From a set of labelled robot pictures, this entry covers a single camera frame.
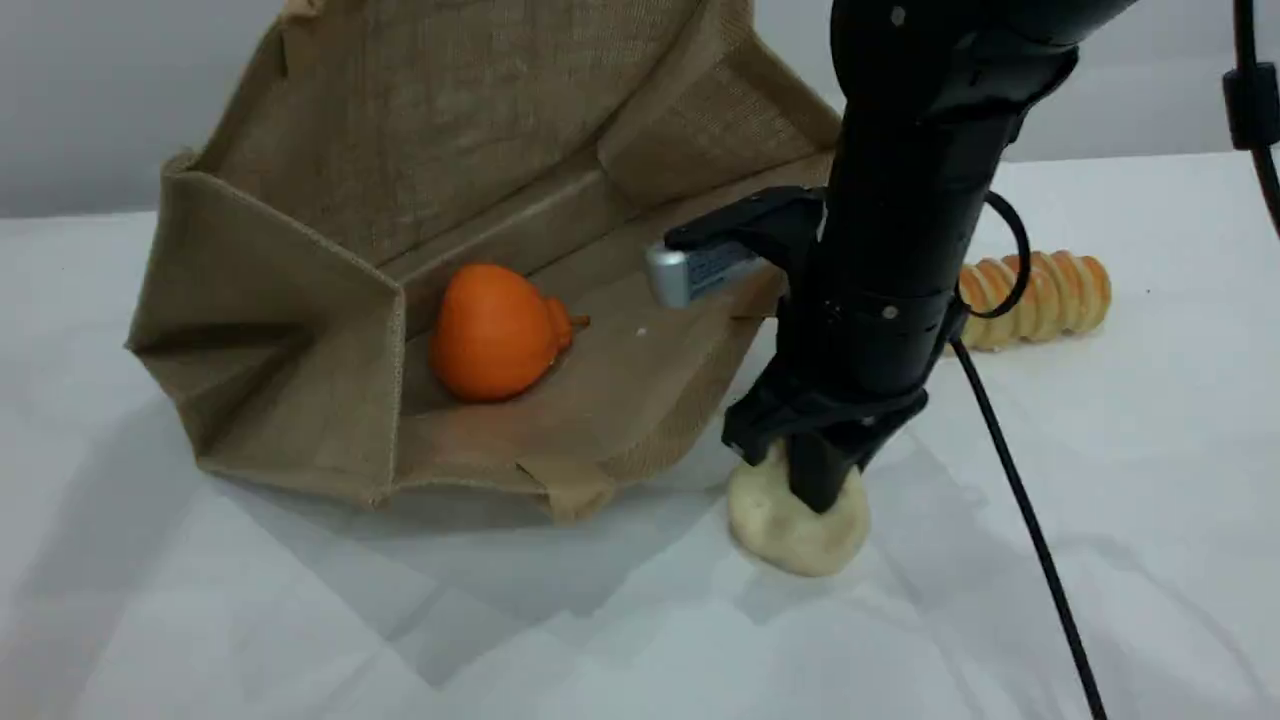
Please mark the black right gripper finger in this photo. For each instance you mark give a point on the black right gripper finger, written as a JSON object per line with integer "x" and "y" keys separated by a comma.
{"x": 822, "y": 480}

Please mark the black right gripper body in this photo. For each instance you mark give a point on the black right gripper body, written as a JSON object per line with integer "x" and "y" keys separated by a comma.
{"x": 850, "y": 370}

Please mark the beige egg yolk pastry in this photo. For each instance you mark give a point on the beige egg yolk pastry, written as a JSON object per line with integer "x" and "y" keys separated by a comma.
{"x": 790, "y": 540}

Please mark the orange fruit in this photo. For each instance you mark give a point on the orange fruit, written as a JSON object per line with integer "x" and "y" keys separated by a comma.
{"x": 490, "y": 335}

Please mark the brown jute tote bag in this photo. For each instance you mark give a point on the brown jute tote bag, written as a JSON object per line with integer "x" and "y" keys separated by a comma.
{"x": 300, "y": 150}

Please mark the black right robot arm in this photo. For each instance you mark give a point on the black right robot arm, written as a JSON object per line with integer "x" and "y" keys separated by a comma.
{"x": 910, "y": 150}

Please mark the spiral orange striped bread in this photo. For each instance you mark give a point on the spiral orange striped bread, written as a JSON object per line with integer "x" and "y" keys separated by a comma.
{"x": 1060, "y": 295}

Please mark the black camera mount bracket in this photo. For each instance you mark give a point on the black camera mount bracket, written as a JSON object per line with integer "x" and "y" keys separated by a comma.
{"x": 760, "y": 220}

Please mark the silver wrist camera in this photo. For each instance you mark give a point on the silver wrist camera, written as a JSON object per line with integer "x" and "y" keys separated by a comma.
{"x": 695, "y": 275}

